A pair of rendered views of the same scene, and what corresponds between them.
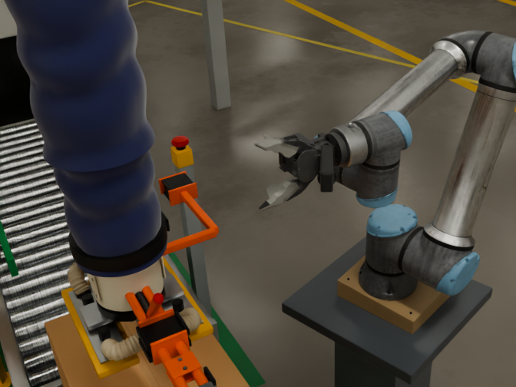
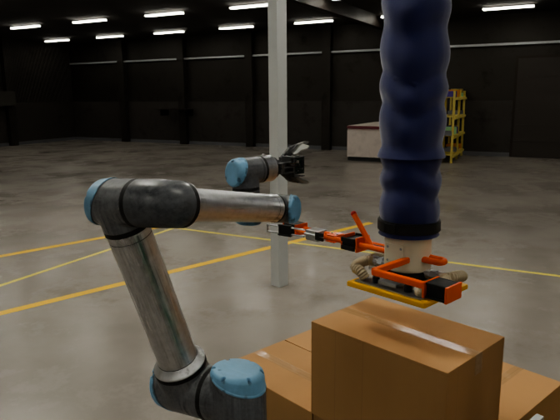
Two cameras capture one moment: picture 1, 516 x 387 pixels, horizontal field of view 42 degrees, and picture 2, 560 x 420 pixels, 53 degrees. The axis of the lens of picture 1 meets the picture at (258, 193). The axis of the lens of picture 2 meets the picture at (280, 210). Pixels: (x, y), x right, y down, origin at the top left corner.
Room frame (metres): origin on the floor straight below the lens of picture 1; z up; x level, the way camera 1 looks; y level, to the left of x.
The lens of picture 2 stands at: (3.10, -0.71, 1.82)
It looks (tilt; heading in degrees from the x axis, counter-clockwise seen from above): 12 degrees down; 163
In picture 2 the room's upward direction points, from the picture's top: 1 degrees counter-clockwise
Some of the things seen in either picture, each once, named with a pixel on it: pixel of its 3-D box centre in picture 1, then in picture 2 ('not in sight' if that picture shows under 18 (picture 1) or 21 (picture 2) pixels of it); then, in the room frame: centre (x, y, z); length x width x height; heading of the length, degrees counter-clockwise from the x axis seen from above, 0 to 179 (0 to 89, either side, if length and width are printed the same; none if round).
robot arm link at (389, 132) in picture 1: (378, 136); (246, 172); (1.30, -0.27, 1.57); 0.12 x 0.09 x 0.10; 116
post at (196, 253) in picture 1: (194, 248); not in sight; (2.40, 0.29, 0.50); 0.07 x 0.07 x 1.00; 25
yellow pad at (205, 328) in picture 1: (168, 293); (391, 287); (1.35, 0.25, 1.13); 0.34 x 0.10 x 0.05; 26
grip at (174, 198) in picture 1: (178, 188); (442, 289); (1.70, 0.23, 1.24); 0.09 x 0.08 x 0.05; 116
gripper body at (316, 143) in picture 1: (310, 154); (285, 166); (1.24, -0.12, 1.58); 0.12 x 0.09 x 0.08; 116
